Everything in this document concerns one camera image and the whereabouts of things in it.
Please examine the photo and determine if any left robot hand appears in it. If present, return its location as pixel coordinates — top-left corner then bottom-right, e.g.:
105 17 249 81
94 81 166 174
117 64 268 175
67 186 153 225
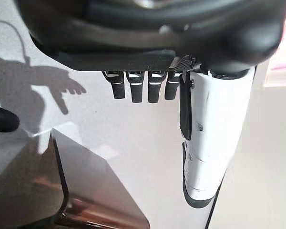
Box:
13 0 286 210

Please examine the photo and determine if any brown wooden stand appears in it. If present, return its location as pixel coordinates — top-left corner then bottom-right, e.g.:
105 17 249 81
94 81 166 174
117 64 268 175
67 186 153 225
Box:
0 128 150 229

